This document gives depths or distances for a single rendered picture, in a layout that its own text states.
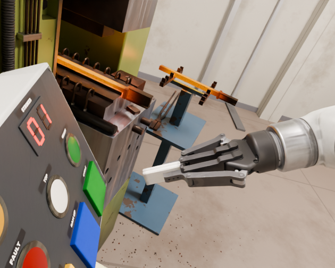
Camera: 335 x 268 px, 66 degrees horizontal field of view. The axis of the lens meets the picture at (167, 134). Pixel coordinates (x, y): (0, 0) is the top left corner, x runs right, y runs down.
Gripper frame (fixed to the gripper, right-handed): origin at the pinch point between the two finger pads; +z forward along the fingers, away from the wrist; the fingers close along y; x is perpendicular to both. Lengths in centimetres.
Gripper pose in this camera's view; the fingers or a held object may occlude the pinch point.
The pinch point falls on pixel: (162, 173)
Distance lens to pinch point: 48.4
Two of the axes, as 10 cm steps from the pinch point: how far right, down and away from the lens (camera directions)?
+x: -2.0, -7.9, -5.7
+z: -9.7, 2.2, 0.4
